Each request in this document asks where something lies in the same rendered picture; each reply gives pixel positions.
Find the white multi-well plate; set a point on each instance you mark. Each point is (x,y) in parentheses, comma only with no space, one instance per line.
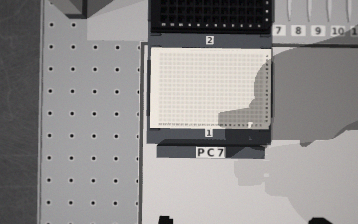
(210,88)

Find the grey plate carrier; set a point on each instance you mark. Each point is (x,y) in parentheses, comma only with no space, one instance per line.
(207,143)

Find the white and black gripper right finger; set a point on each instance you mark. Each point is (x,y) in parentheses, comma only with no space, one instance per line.
(319,220)

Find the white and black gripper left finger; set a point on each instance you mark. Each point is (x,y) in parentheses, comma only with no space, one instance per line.
(165,220)

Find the black well plate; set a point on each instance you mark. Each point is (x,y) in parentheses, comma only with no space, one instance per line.
(176,19)

